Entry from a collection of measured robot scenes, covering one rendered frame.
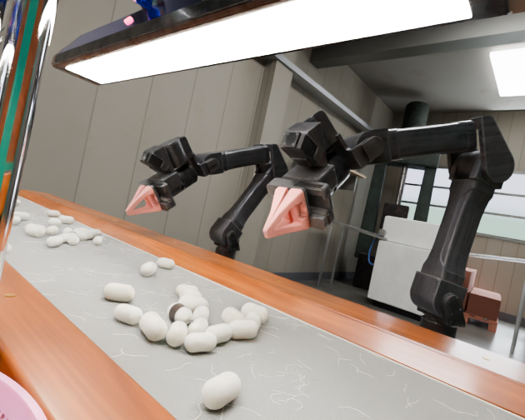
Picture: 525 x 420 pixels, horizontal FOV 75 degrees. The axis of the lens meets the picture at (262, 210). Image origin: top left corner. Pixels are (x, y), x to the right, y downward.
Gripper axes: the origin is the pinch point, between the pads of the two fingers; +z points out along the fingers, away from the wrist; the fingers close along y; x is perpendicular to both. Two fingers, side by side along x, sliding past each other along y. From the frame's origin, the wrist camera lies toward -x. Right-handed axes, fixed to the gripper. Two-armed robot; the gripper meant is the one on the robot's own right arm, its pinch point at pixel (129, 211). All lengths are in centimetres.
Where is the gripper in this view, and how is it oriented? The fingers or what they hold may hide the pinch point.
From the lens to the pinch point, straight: 87.2
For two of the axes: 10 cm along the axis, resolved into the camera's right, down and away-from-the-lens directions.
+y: 7.5, 1.6, -6.4
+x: 2.5, 8.3, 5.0
